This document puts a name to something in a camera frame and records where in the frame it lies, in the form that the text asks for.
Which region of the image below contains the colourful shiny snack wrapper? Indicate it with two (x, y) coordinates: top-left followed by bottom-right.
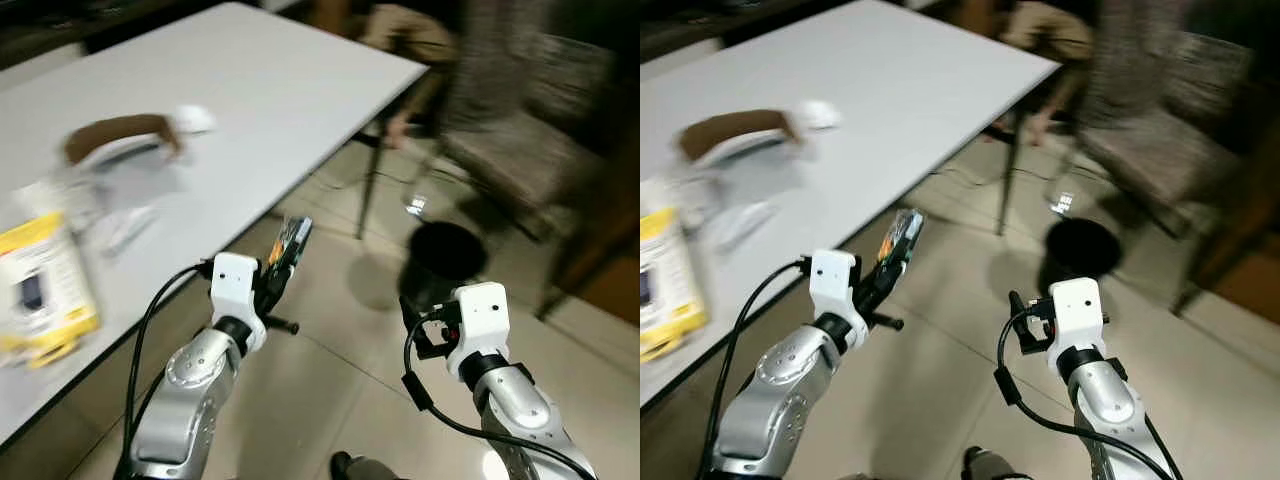
(877, 207), (925, 267)
(267, 214), (315, 271)

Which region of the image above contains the black round rubbish bin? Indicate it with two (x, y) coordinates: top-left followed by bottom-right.
(1044, 217), (1127, 293)
(404, 221), (490, 303)

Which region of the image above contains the black metal table leg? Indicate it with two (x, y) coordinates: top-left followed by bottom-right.
(356, 122), (388, 242)
(994, 108), (1024, 238)

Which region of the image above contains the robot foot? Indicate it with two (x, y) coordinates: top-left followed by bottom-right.
(961, 446), (1023, 480)
(329, 451), (403, 480)

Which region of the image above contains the white crumpled tissue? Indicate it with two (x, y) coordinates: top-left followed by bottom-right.
(796, 99), (843, 132)
(171, 103), (218, 136)

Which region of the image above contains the brown paper piece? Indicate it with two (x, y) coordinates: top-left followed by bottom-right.
(677, 107), (802, 162)
(62, 112), (187, 167)

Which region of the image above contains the brown wooden furniture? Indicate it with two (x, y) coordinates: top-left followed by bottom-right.
(1172, 115), (1280, 323)
(538, 125), (641, 323)

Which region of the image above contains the patterned grey upholstered chair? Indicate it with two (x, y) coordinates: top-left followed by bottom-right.
(438, 0), (618, 243)
(1073, 0), (1258, 243)

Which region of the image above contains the yellow and white cardboard box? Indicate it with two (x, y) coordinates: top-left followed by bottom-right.
(640, 204), (710, 364)
(0, 208), (102, 370)

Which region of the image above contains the person in brown clothes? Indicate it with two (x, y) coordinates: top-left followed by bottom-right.
(943, 0), (1098, 147)
(308, 0), (463, 151)

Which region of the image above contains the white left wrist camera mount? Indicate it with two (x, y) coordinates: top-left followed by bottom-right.
(209, 252), (269, 351)
(807, 249), (862, 347)

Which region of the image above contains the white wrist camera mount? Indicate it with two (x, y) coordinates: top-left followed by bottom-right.
(446, 282), (512, 380)
(209, 252), (269, 351)
(807, 249), (862, 347)
(1046, 277), (1107, 377)

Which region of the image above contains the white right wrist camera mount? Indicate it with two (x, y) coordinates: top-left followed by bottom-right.
(446, 282), (512, 380)
(1046, 277), (1107, 377)

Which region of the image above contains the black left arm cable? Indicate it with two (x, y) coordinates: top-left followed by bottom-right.
(698, 257), (813, 480)
(118, 260), (216, 480)

